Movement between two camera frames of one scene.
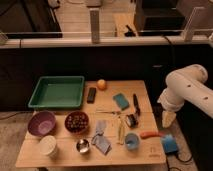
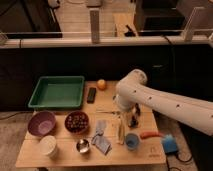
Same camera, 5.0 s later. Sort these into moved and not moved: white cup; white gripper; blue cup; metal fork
Moved: white gripper
Not moved: blue cup; white cup; metal fork
